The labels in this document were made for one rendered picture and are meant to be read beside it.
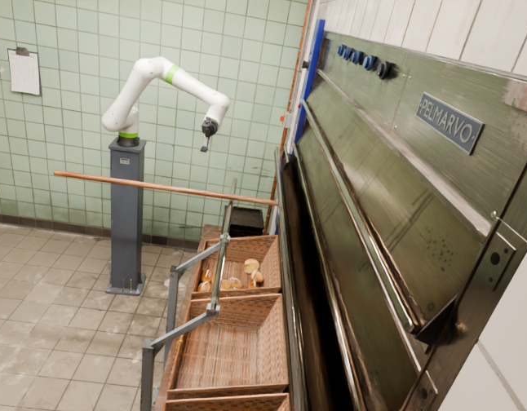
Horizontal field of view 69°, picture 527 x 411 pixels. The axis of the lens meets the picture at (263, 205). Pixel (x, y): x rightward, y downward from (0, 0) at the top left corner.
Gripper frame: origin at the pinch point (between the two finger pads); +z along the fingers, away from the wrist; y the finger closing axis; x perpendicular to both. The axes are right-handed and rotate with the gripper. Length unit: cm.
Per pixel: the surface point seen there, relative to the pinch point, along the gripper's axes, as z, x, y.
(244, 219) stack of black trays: -42, -30, 68
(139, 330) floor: -4, 32, 148
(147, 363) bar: 95, 3, 61
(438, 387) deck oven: 160, -56, -18
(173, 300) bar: 47, 2, 71
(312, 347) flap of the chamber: 129, -46, 8
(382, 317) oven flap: 135, -57, -9
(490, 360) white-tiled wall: 165, -55, -30
